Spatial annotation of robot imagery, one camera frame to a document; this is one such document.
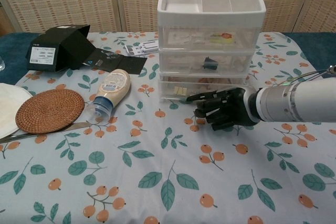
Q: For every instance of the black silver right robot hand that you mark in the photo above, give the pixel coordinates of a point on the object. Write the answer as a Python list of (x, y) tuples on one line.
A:
[(228, 106)]

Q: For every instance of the yellow binder clip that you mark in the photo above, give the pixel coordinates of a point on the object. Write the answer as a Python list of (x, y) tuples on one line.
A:
[(180, 90)]

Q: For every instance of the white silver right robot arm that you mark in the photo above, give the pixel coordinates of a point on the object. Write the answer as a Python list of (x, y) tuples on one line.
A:
[(296, 100)]

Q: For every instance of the white drawer organizer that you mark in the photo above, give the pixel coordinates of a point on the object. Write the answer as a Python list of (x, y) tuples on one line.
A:
[(210, 16)]

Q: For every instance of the colourful sticker sheet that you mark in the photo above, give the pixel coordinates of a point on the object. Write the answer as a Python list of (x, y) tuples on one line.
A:
[(221, 38)]

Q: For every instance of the floral patterned tablecloth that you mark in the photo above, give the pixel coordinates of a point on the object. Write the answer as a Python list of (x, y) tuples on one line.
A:
[(157, 169)]

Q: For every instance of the white barcode label strip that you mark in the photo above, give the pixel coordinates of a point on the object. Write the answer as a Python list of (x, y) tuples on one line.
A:
[(139, 50), (151, 43)]

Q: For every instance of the black folded card insert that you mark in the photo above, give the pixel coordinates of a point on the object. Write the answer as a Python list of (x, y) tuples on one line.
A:
[(123, 62)]

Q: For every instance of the mayonnaise squeeze bottle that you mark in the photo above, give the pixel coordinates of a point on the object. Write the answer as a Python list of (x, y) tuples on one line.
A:
[(114, 83)]

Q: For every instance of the metal knife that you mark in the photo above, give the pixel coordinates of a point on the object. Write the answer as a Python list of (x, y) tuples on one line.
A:
[(76, 126)]

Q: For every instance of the round woven rattan coaster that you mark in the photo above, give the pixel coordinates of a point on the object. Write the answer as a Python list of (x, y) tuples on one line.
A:
[(50, 111)]

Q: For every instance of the black cardboard box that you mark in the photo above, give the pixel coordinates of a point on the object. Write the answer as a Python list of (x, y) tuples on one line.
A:
[(50, 51)]

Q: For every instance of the round white plate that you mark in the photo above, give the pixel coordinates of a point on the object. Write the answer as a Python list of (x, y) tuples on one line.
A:
[(9, 108)]

